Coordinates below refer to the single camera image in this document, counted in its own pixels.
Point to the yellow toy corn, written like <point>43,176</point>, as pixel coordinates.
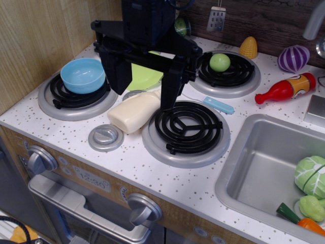
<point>249,48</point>

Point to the oven silver knob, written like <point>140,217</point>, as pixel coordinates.
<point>40,160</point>
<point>143,209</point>

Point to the silver faucet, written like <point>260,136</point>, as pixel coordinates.
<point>315,21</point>

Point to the orange toy carrot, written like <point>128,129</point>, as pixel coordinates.
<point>306,223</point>

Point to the front right black burner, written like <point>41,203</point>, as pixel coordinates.
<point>191,135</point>

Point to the green toy pear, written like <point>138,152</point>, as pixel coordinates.
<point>219,62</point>

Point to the stovetop silver knob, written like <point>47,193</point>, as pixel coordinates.
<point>105,138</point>
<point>132,93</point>

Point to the purple striped toy onion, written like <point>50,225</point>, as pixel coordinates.
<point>292,59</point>

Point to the front left black burner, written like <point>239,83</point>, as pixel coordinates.
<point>58,102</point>

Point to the blue handled toy knife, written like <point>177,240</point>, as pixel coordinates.
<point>211,102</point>

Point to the small green toy vegetable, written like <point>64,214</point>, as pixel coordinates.
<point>312,208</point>

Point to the front stovetop silver knob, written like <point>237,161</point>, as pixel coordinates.
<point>105,138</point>

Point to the black burner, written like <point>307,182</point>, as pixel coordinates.
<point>191,135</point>
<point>241,78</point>
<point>58,102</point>

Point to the left oven silver knob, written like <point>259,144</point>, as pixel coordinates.
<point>40,160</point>

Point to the cream plastic bottle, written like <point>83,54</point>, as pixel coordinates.
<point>134,112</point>

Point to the back right black burner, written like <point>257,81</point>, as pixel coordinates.
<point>241,78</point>

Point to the silver faucet base block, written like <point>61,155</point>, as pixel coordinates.
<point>315,111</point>

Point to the green toy cabbage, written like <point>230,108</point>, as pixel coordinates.
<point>309,176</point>

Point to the middle stovetop silver knob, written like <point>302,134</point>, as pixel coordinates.
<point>132,93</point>

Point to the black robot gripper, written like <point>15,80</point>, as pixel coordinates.
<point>146,26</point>

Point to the silver oven door handle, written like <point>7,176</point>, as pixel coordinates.
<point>80,222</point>

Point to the silver slotted spatula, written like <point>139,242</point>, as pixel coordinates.
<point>216,18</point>

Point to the yellow object on floor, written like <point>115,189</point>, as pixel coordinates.
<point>19,236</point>

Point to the red ketchup bottle toy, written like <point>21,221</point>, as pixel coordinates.
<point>288,88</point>

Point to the green toy can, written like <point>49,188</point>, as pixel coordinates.
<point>182,26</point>

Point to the light blue plastic bowl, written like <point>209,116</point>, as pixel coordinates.
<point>83,76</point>

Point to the right oven silver knob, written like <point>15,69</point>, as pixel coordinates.
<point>143,209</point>

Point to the silver sink basin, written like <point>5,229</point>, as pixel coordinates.
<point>258,174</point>

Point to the light green plastic plate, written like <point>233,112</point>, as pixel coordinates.
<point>143,77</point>

